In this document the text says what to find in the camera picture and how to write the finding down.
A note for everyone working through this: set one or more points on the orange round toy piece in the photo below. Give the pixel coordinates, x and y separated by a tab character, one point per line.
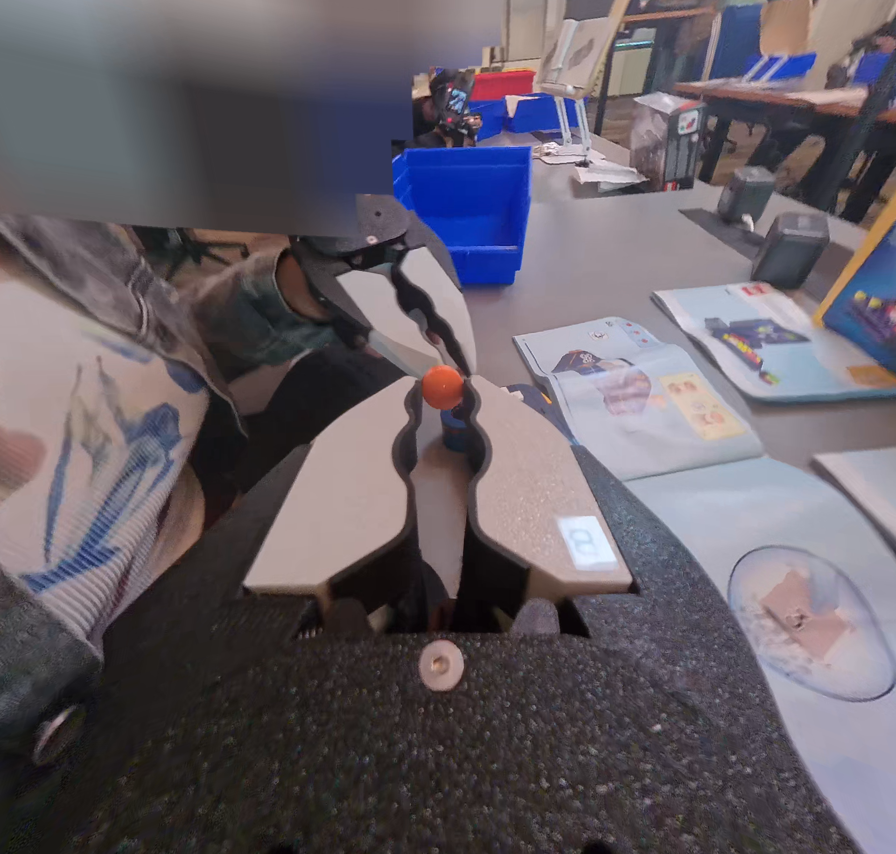
442	386

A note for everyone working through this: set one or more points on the loose white papers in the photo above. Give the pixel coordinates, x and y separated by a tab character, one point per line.
602	168

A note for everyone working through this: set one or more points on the blue plastic bin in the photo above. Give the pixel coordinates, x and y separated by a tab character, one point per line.
486	123
476	203
539	116

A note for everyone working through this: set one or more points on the person's left hand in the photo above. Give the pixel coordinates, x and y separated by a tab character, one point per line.
297	291

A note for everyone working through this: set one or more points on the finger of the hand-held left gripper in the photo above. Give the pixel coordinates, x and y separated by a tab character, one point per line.
371	301
444	294

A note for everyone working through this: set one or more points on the blue toy box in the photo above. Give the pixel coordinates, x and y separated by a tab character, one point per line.
868	308

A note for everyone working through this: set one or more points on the blue brick game console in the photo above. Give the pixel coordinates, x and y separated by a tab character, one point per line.
455	434

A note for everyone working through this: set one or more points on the person's left forearm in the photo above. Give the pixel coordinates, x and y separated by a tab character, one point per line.
245	322

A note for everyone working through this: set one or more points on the white instruction booklet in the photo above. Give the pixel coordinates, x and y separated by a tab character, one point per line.
868	483

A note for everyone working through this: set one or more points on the closed instruction booklet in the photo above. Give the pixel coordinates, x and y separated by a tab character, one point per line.
693	322

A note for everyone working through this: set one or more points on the black desk mat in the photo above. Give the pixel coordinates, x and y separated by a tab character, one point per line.
707	221

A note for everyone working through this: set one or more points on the open light blue instruction booklet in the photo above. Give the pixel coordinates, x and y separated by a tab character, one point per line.
700	504

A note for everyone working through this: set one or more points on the small grey box device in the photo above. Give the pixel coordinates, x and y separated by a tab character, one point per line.
745	196

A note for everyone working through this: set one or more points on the dark cardboard box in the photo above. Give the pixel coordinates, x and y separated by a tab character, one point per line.
665	144

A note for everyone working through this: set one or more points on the red plastic bin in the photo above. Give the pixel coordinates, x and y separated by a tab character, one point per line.
504	84

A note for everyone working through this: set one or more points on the white book stand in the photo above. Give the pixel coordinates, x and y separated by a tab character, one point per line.
574	56

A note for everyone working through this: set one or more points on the wooden desk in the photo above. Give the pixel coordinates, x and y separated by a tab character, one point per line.
784	95

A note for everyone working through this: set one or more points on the person's white printed shirt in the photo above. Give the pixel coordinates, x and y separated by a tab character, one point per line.
105	448

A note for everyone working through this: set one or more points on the large grey box device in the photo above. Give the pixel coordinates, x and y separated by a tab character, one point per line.
791	252

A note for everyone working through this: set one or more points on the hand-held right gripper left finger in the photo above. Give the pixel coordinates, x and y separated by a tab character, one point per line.
336	504

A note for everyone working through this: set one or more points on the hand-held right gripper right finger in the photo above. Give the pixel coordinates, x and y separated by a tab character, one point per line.
532	490

